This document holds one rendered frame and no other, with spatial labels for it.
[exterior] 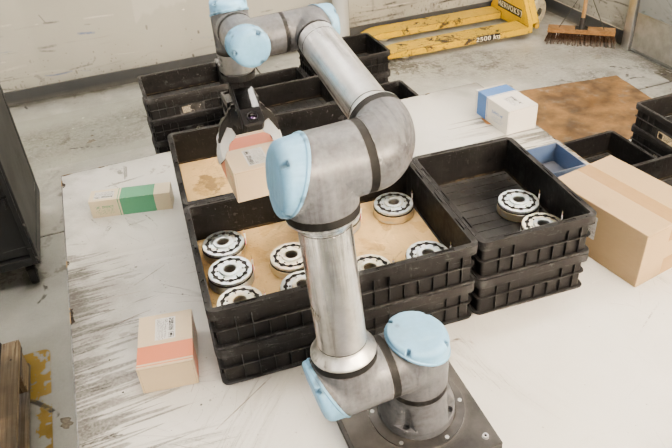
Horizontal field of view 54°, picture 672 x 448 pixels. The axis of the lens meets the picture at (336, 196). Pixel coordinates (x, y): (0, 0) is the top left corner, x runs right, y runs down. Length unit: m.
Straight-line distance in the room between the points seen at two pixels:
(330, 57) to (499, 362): 0.78
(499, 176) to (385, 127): 0.97
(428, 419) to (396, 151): 0.56
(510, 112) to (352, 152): 1.45
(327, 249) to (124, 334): 0.82
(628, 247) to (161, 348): 1.12
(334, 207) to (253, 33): 0.41
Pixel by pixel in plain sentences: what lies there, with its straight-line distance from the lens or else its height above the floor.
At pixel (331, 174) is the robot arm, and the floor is 1.35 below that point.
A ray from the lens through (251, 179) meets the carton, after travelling 1.41.
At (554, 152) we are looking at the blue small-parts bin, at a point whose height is 0.73.
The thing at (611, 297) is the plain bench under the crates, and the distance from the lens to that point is 1.75.
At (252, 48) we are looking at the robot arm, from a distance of 1.23.
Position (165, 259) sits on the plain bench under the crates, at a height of 0.70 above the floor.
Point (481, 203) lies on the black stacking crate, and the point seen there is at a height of 0.83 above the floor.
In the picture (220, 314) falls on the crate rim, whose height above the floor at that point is 0.92.
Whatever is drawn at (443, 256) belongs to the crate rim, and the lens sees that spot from 1.44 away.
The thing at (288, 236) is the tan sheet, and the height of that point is 0.83.
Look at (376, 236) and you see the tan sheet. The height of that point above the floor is 0.83.
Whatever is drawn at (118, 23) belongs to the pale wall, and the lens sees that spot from 4.73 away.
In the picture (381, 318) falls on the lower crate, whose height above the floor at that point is 0.78.
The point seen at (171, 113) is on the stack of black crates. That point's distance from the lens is 3.13.
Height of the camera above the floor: 1.84
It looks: 34 degrees down
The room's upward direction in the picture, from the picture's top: 4 degrees counter-clockwise
